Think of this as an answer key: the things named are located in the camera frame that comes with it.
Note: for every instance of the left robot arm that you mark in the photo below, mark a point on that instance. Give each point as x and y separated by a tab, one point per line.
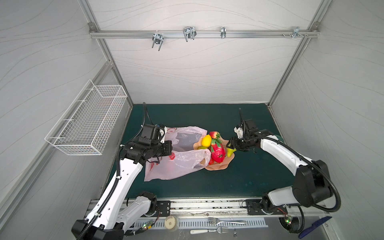
107	221

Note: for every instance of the green lidded glass jar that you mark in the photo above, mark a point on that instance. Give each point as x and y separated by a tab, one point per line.
279	138

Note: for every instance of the green pear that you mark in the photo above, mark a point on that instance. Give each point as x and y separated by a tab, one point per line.
230	152

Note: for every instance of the metal bolt clamp right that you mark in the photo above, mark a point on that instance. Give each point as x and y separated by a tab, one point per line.
296	34

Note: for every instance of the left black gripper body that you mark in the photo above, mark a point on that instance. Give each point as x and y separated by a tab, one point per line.
159	149

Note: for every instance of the metal hook clamp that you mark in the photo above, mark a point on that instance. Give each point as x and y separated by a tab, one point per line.
158	39
189	33

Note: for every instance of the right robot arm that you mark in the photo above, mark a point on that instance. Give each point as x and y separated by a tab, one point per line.
312	185

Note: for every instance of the red strawberry back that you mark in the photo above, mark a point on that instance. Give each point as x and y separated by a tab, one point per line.
215	135

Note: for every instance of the metal hook clamp middle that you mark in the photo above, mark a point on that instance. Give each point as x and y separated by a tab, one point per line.
189	33

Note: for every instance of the aluminium cross rail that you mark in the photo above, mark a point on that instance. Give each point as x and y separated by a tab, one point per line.
201	34

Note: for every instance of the white handled fork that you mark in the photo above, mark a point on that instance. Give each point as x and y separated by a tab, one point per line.
219	230

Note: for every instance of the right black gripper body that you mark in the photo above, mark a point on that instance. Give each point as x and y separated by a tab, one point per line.
235	143

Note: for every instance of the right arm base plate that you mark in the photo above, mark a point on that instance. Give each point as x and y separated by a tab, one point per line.
255	207

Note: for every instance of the black round fan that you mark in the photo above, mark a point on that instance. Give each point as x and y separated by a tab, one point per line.
293	225

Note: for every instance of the peach scalloped fruit plate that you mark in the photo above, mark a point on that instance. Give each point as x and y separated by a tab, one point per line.
216	166

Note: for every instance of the metal hook clamp left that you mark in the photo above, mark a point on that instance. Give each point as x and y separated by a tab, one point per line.
158	39

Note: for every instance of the silver fork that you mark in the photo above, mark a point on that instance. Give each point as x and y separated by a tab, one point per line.
216	221

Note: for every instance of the green table mat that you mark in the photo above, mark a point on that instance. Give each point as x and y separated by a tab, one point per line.
249	174

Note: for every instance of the red dragon fruit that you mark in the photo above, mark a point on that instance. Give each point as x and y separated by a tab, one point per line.
218	151

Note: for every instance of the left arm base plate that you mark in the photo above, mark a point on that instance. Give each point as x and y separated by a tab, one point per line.
159	209

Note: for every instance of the pink strawberry plastic bag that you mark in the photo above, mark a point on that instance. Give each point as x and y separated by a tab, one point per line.
186	156

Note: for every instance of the blue plastic tool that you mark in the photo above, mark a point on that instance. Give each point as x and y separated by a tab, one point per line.
314	225

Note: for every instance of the white wire basket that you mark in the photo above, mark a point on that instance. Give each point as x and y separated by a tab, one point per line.
86	125

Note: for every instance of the yellow lemon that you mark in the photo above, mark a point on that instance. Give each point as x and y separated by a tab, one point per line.
206	141

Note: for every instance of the metal ring clamp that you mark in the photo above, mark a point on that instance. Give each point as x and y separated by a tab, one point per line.
223	32

